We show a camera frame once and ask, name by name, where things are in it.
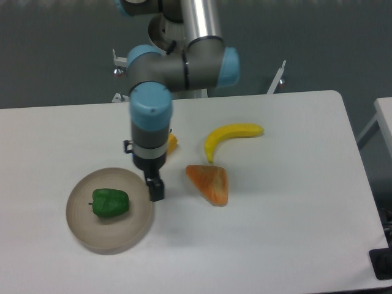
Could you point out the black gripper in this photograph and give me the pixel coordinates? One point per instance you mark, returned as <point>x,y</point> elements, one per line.
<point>150,169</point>

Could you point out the green bell pepper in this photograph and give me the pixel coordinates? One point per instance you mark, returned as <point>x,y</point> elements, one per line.
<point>108,202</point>

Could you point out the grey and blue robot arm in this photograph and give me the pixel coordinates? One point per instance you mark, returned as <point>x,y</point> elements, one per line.
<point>155,74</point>

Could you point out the yellow bell pepper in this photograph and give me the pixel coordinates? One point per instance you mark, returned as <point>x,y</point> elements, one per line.
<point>172,143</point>

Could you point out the beige round plate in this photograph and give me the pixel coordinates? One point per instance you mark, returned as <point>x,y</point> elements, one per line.
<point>109,235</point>

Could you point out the orange bread wedge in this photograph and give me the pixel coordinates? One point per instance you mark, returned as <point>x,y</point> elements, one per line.
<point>211,181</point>

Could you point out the yellow banana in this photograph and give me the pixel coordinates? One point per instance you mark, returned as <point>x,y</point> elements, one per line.
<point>229,131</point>

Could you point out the black device at table edge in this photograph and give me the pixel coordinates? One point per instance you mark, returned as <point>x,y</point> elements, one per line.
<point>381,263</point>

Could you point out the white side table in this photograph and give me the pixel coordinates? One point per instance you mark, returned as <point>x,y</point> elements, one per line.
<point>381,121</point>

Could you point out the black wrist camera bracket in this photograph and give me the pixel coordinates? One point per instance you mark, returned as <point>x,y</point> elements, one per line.
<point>128,146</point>

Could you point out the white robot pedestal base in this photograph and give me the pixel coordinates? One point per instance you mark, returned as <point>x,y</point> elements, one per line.
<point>170,37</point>

